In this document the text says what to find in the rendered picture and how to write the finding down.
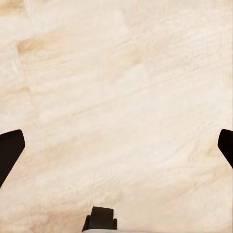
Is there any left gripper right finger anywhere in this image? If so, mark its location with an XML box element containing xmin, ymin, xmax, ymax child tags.
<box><xmin>217</xmin><ymin>129</ymin><xmax>233</xmax><ymax>168</ymax></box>

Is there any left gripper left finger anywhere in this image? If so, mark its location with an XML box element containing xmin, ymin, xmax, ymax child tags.
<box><xmin>0</xmin><ymin>129</ymin><xmax>25</xmax><ymax>187</ymax></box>

